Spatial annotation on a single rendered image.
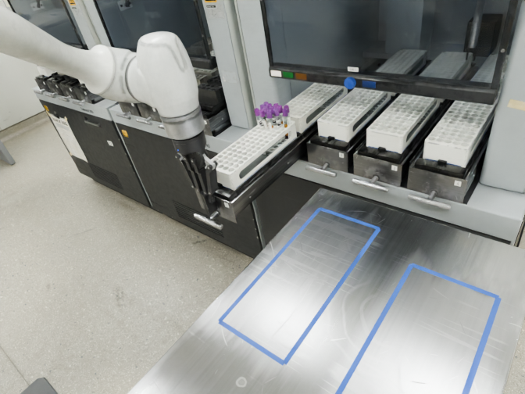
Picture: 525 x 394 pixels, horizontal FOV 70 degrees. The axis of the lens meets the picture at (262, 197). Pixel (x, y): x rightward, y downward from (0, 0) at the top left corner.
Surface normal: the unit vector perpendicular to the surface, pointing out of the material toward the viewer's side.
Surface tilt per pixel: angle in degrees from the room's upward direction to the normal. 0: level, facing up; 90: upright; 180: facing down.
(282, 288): 0
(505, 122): 90
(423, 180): 90
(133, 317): 0
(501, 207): 0
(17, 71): 90
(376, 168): 90
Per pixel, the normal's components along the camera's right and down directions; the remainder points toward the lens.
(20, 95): 0.78, 0.28
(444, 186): -0.61, 0.56
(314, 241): -0.16, -0.78
